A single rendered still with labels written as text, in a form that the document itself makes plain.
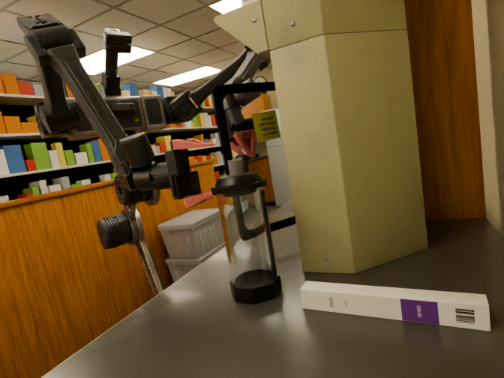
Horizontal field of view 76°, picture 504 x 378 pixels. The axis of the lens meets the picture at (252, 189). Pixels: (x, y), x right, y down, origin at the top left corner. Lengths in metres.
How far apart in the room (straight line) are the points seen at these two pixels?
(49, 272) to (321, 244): 2.11
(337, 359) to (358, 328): 0.08
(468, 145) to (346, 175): 0.44
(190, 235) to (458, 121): 2.31
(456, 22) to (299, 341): 0.85
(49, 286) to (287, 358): 2.20
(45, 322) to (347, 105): 2.33
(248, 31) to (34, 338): 2.28
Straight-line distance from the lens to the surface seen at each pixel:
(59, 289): 2.61
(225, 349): 0.54
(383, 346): 0.51
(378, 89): 0.72
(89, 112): 0.85
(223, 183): 0.58
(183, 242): 2.96
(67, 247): 2.62
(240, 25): 0.74
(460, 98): 1.02
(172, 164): 0.67
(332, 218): 0.68
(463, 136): 1.02
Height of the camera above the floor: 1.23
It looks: 8 degrees down
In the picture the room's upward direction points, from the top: 10 degrees counter-clockwise
